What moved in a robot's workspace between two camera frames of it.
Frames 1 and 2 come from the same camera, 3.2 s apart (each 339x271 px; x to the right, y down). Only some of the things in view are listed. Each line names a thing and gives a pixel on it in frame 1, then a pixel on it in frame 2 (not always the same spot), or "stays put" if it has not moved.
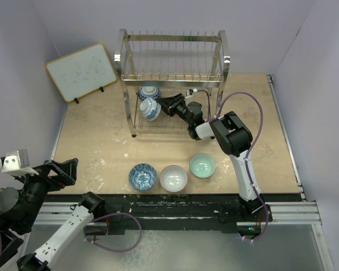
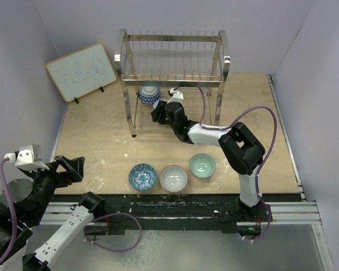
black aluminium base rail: [181, 214] stays put
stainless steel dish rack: [155, 64] stays put
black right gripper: [168, 103] to [159, 113]
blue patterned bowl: [142, 176] stays put
